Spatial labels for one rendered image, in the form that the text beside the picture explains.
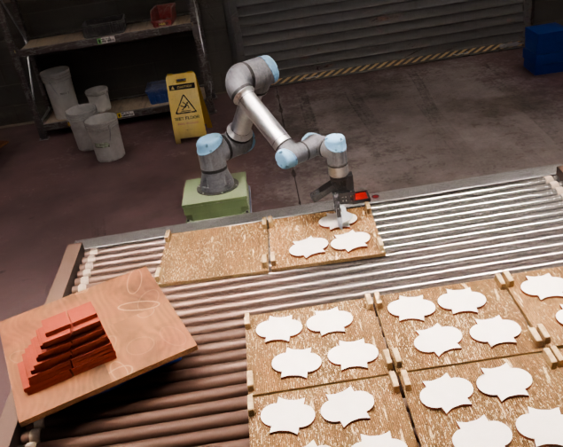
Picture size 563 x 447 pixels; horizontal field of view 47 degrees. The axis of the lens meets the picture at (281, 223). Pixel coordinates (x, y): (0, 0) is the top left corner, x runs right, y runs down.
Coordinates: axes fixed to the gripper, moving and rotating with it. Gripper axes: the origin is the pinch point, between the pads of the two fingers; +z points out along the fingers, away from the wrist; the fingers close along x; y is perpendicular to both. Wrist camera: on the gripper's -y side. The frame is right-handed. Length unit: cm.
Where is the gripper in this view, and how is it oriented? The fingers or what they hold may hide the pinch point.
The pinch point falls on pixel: (338, 221)
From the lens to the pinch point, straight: 251.3
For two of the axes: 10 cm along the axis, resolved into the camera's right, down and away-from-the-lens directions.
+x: -0.5, -5.0, 8.6
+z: 1.3, 8.5, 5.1
